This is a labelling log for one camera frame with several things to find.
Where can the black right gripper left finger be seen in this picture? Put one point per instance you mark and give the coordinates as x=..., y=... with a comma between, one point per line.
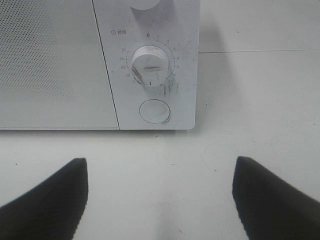
x=52, y=210

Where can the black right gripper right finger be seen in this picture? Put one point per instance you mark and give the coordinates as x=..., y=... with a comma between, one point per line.
x=271, y=209

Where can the white microwave door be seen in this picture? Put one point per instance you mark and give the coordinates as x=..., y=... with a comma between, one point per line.
x=53, y=73

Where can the round white door button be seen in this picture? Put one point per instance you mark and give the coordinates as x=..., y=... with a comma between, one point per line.
x=154, y=111

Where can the white timer knob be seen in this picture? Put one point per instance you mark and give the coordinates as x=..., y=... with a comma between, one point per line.
x=150, y=66

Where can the upper white power knob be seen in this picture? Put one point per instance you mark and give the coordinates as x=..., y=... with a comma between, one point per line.
x=143, y=5

